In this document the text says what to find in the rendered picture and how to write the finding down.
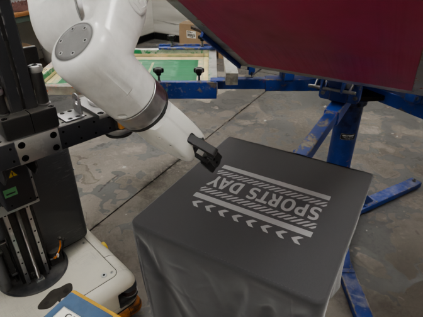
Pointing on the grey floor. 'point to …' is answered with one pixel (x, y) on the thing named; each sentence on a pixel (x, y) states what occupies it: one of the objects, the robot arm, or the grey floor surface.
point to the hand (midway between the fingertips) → (192, 152)
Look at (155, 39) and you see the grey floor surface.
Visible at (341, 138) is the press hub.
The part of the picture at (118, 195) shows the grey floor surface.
